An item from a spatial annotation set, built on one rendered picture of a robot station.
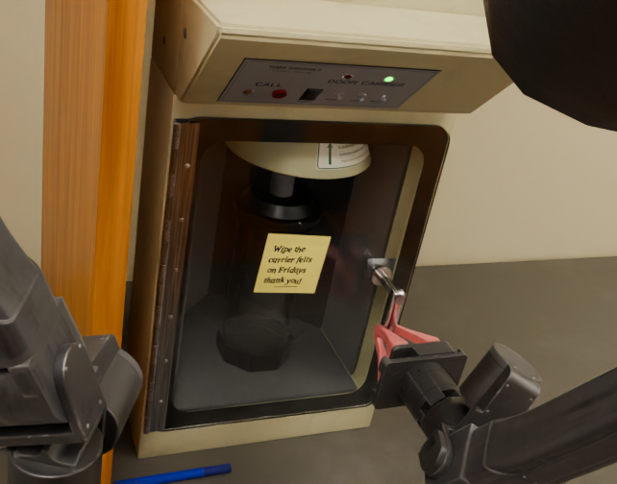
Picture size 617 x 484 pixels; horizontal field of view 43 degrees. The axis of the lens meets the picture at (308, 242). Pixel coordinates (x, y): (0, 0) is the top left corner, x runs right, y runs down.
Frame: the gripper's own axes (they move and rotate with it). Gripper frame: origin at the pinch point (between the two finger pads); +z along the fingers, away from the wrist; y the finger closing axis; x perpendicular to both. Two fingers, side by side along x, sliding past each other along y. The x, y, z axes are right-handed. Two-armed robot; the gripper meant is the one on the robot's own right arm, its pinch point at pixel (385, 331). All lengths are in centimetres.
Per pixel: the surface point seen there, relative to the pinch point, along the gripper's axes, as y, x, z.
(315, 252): 9.2, -8.9, 4.2
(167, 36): 26.7, -30.5, 10.0
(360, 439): -3.0, 20.7, 3.0
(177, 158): 26.1, -20.3, 4.1
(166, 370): 24.7, 6.1, 4.0
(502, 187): -51, 6, 48
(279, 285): 12.8, -4.6, 4.2
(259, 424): 11.3, 17.6, 5.1
